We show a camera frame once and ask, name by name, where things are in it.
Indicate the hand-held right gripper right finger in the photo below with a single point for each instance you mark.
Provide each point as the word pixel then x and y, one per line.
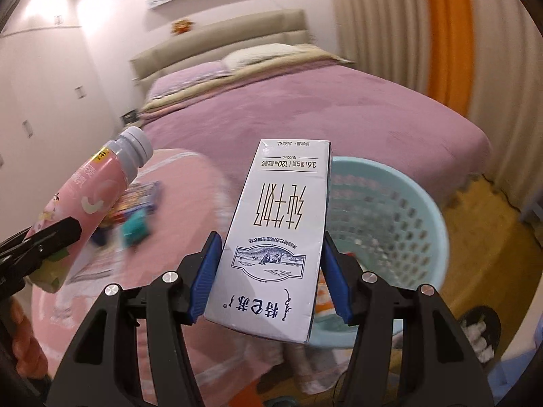
pixel 335 280

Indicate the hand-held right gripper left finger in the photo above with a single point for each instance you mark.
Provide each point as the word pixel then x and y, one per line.
pixel 205 275

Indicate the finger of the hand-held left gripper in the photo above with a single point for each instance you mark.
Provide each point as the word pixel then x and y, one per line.
pixel 46 239

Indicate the pink drink bottle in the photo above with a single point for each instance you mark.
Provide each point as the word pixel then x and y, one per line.
pixel 91 186

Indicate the white milk carton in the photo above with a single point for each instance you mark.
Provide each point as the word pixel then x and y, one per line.
pixel 275 237

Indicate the light blue plastic basket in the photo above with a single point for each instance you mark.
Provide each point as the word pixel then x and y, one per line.
pixel 394 229

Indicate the orange cloth in basket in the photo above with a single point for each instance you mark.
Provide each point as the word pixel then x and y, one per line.
pixel 327 294

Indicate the pink elephant print blanket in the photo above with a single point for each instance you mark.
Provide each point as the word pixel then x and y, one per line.
pixel 178 203

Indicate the teal small box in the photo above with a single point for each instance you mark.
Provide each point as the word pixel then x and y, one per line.
pixel 135 229

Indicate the colourful snack packet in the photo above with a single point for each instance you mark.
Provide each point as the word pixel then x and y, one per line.
pixel 140 197

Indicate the white wardrobe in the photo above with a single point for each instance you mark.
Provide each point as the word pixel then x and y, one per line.
pixel 42 93

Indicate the black patterned slipper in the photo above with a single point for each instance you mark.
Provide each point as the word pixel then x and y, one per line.
pixel 481 330

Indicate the purple bedspread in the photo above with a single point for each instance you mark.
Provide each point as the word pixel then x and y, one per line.
pixel 339 106

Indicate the purple pillow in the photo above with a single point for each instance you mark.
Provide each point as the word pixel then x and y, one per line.
pixel 186 78

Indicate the white dotted pillow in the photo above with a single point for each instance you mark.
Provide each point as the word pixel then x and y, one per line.
pixel 263 57

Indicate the beige bed headboard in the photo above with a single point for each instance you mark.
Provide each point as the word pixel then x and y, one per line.
pixel 220 36

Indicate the orange plush toy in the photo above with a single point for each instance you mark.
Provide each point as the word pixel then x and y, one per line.
pixel 181 27

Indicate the beige curtain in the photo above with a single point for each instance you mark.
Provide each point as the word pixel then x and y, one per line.
pixel 505 59
pixel 377 25

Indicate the orange curtain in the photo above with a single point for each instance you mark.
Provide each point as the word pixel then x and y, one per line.
pixel 447 34

